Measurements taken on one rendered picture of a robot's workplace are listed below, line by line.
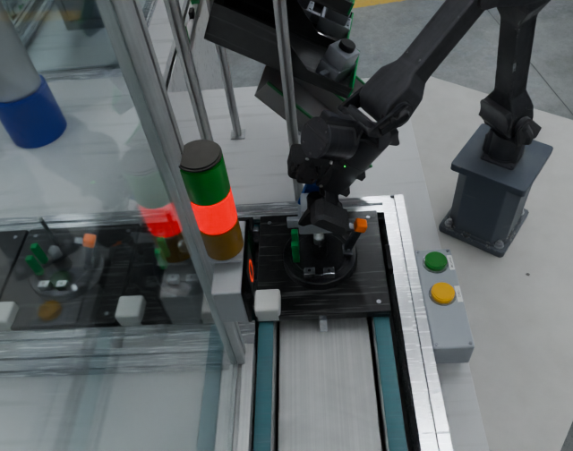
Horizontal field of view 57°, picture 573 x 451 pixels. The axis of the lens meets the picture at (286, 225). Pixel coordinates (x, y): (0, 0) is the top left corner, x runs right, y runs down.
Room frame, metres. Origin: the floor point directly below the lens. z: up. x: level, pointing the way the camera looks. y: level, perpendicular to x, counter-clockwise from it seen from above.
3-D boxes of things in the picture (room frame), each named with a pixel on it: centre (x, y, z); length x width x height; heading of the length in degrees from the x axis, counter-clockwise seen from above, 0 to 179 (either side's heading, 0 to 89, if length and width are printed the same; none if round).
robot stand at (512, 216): (0.73, -0.43, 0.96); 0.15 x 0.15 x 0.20; 47
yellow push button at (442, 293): (0.50, -0.26, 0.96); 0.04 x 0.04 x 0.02
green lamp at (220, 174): (0.43, 0.08, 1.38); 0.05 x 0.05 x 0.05
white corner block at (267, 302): (0.52, 0.05, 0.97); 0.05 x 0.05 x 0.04; 84
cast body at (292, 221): (0.61, -0.04, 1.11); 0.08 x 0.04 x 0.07; 84
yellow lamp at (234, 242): (0.43, 0.08, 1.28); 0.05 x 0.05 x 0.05
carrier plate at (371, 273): (0.61, -0.06, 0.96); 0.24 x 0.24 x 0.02; 84
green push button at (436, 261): (0.57, -0.27, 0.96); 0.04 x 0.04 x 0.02
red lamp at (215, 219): (0.43, 0.08, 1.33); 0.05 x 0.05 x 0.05
